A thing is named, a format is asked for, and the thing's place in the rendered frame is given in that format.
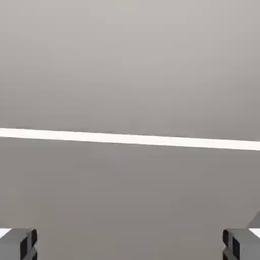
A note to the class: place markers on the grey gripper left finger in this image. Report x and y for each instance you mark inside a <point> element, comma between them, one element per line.
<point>12,245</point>

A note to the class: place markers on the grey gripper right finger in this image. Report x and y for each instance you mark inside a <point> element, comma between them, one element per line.
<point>246,246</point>

